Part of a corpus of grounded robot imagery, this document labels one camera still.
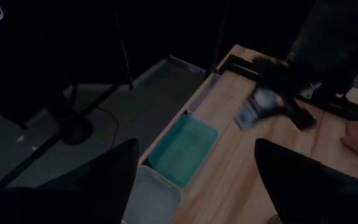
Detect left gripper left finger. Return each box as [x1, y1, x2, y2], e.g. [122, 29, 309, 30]
[38, 138, 141, 194]

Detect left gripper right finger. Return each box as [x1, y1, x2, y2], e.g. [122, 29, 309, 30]
[254, 138, 358, 194]

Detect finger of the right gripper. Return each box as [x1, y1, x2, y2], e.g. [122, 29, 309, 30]
[285, 98, 319, 131]

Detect white lid spice jar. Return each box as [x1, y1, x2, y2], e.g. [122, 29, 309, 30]
[233, 88, 287, 131]

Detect black pole stand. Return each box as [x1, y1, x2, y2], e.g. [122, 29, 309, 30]
[57, 83, 94, 146]

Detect grey plastic bin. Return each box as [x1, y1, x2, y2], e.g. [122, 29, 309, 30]
[122, 164, 183, 224]

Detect teal plastic bin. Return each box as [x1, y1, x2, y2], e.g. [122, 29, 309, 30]
[147, 113, 219, 188]

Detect clear plastic bin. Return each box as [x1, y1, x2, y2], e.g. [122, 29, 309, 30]
[186, 73, 223, 115]

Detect black metal table frame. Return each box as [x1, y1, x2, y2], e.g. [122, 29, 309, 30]
[219, 54, 358, 125]

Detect thin black cable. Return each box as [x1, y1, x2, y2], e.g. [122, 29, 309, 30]
[94, 106, 121, 150]

